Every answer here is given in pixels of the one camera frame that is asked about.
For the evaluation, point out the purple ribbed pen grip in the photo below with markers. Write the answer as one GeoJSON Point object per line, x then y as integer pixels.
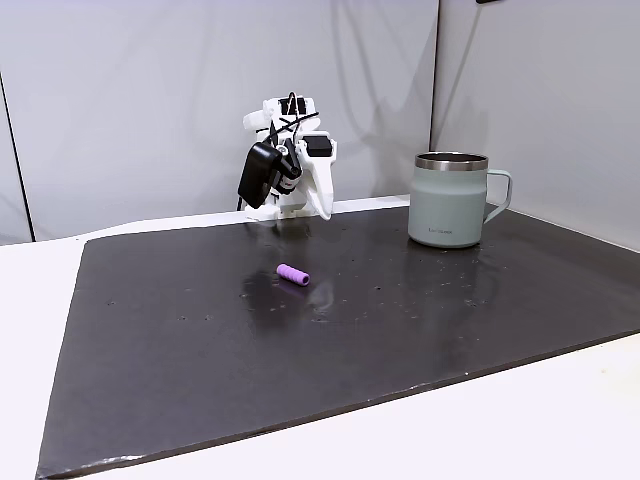
{"type": "Point", "coordinates": [293, 275]}

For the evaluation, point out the pale green steel mug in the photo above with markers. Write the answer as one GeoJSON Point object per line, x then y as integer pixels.
{"type": "Point", "coordinates": [445, 205]}

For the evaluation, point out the black table mat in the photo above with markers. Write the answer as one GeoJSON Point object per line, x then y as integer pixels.
{"type": "Point", "coordinates": [280, 340]}

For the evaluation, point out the black oval camera box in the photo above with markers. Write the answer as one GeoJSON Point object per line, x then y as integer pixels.
{"type": "Point", "coordinates": [256, 175]}

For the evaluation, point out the black wall fixture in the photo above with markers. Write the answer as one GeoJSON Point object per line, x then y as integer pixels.
{"type": "Point", "coordinates": [490, 1]}

